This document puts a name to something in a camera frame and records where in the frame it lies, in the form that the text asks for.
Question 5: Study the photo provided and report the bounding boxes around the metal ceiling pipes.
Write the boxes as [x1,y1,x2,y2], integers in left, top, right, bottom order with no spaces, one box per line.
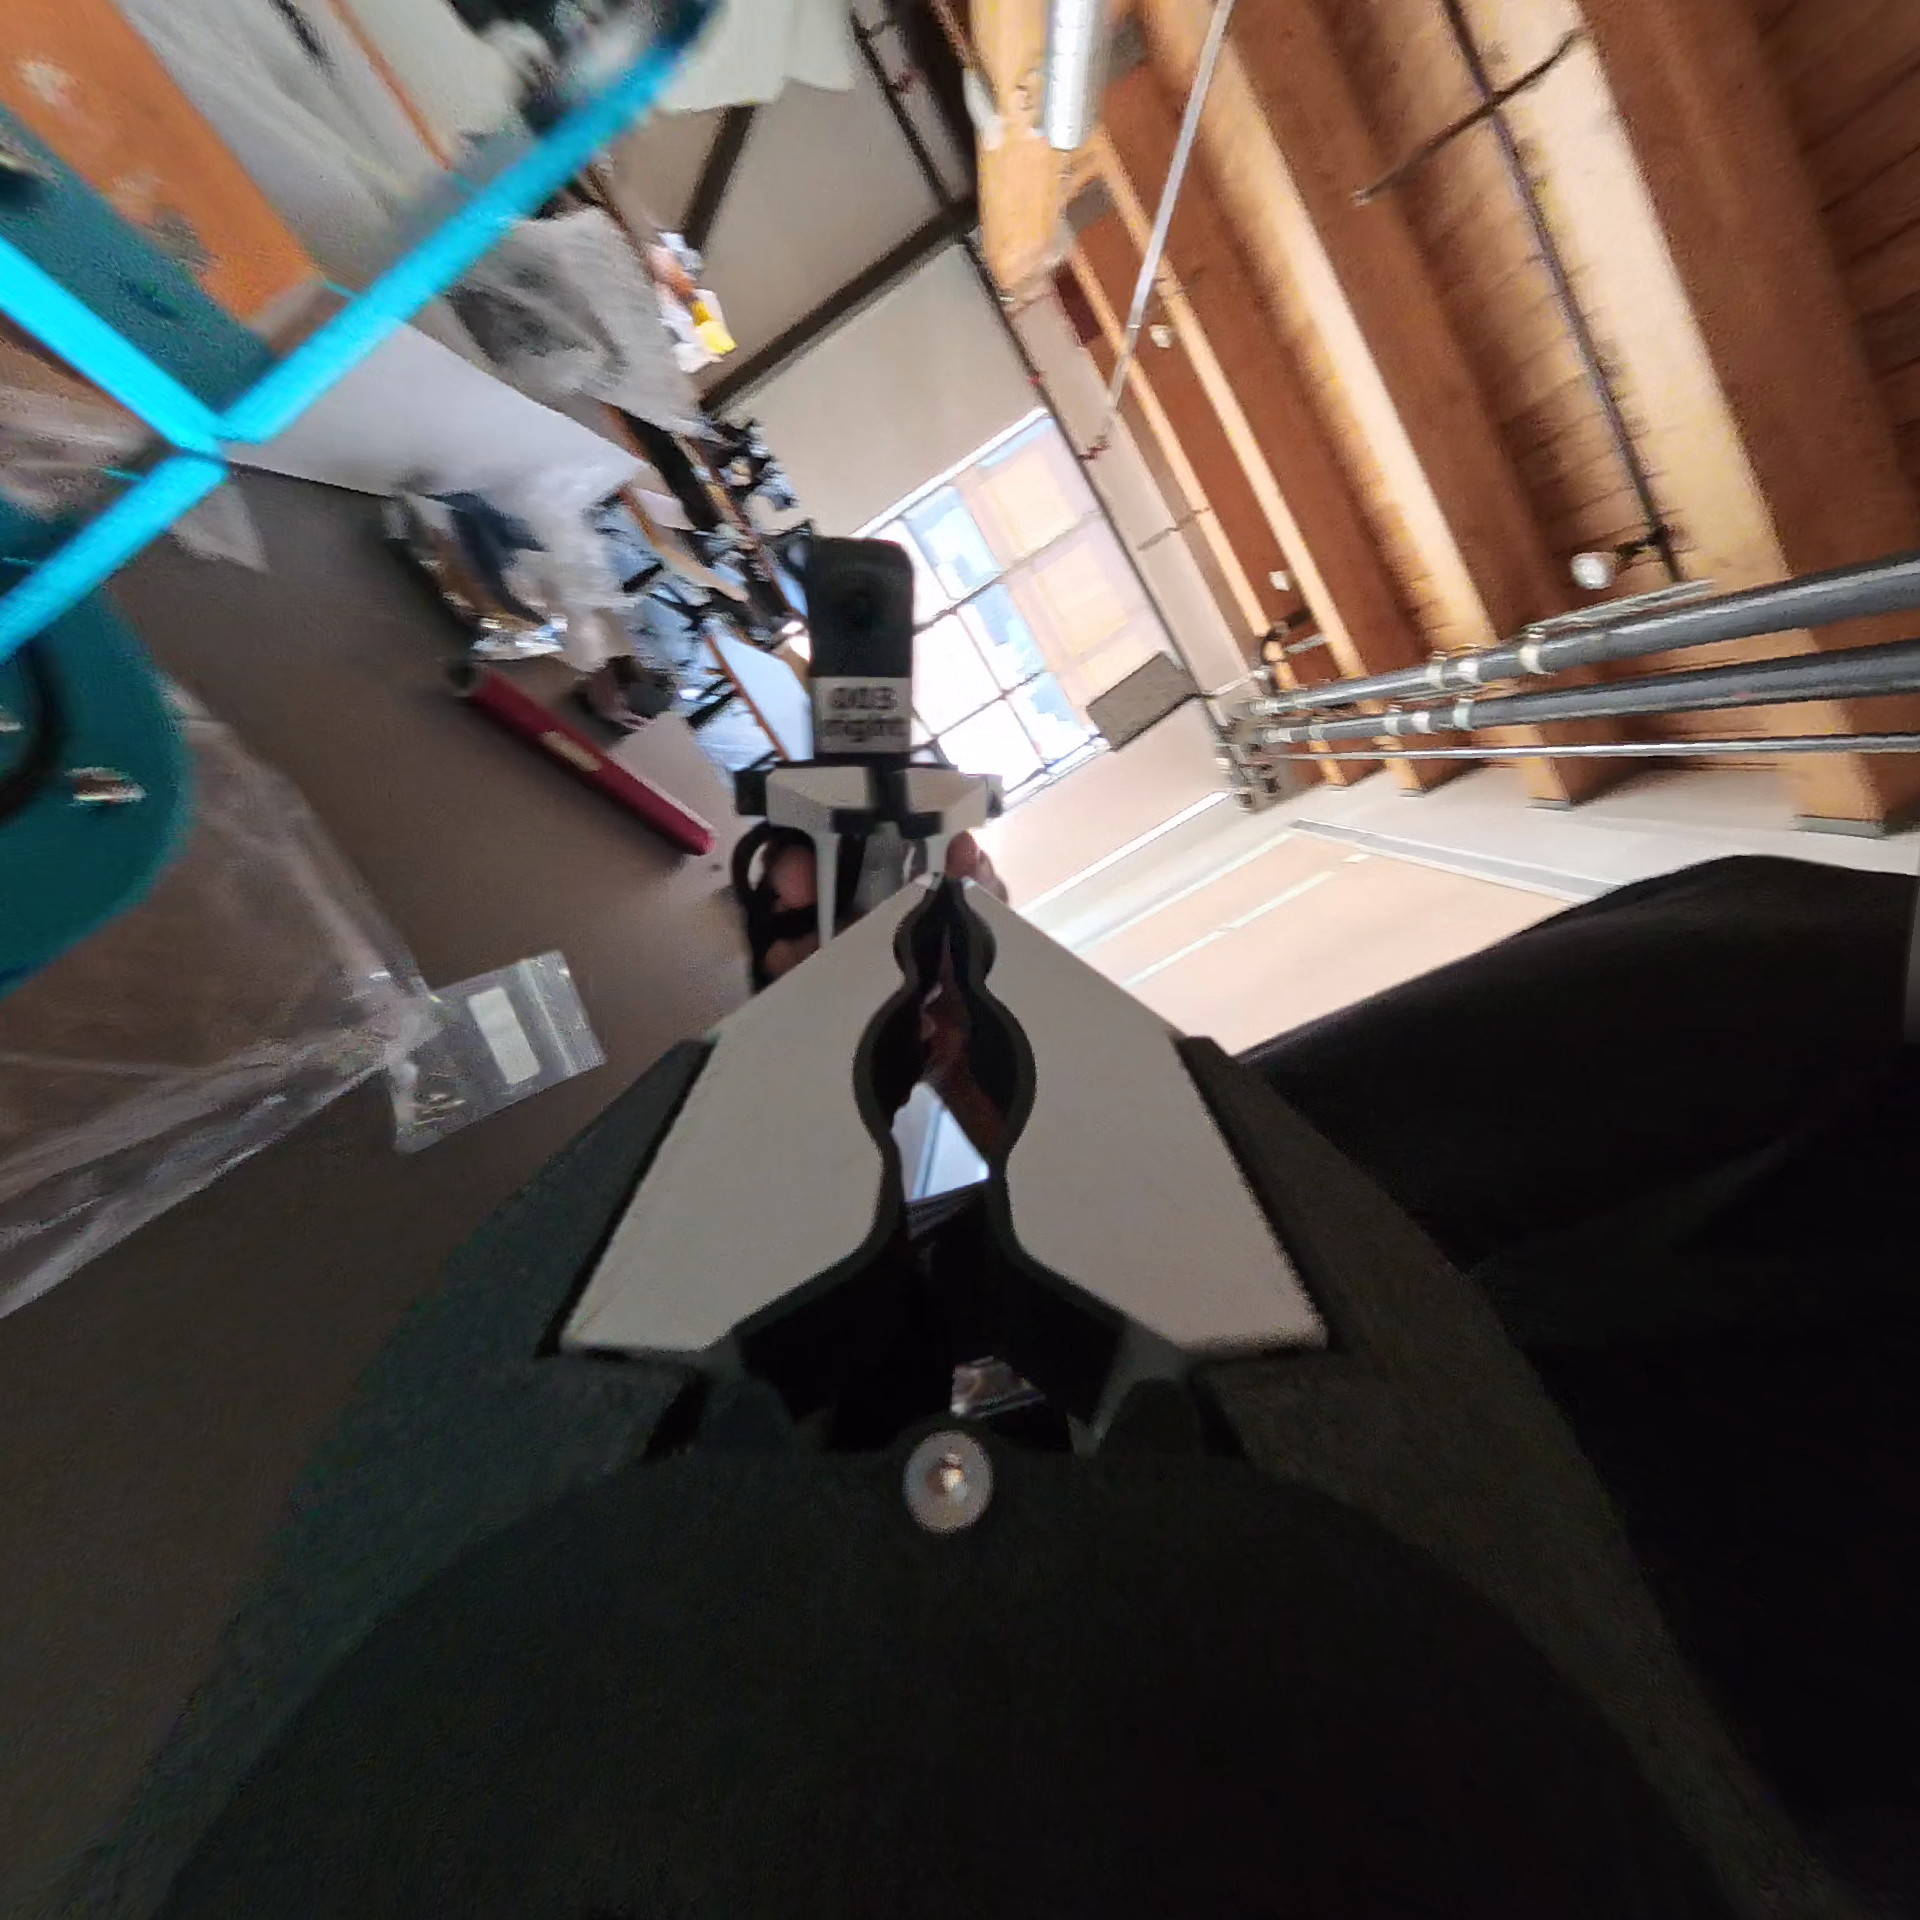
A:
[1218,551,1920,813]

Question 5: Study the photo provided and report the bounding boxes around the large grid window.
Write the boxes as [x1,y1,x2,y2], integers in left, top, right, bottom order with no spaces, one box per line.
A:
[856,408,1104,813]

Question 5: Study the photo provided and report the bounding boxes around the silver ventilation duct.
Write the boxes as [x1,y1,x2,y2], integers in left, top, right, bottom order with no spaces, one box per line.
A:
[1040,0,1119,157]

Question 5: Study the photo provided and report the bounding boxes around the orange and white cardboard box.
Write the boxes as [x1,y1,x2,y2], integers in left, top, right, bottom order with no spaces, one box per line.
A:
[0,0,662,497]

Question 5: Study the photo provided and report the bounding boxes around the red electric screwdriver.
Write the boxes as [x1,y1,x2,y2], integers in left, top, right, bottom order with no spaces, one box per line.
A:
[450,661,720,861]

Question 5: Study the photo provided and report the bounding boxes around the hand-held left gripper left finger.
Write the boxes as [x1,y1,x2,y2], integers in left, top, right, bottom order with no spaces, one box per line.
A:
[559,880,952,1393]

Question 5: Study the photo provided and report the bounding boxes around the bubble wrap bundle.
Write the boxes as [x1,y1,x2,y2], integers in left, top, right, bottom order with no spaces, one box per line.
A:
[450,210,669,400]

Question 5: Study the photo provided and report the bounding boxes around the dark grey desk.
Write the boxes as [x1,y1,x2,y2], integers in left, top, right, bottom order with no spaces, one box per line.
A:
[0,450,789,1920]

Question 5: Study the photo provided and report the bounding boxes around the grey hanging panel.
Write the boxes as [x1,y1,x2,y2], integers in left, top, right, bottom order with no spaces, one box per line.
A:
[1088,653,1210,752]

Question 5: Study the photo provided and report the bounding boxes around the large clear plastic bag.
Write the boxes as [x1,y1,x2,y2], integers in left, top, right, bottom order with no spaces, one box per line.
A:
[0,704,453,1321]

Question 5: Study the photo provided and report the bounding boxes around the thin ceiling sprinkler pipe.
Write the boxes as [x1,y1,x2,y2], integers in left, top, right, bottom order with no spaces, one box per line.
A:
[1094,0,1238,454]

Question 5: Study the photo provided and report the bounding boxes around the small zip bag white label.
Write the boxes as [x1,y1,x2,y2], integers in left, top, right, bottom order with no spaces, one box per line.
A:
[387,950,607,1154]

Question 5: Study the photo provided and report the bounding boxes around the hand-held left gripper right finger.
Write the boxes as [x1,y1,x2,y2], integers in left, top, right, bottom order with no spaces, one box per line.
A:
[952,880,1334,1457]

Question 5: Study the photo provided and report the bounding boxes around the dark blue parts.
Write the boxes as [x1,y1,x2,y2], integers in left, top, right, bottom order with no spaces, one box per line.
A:
[435,497,535,602]

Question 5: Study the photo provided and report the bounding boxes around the long workbench with equipment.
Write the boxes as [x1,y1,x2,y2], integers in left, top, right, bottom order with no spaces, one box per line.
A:
[592,406,819,752]

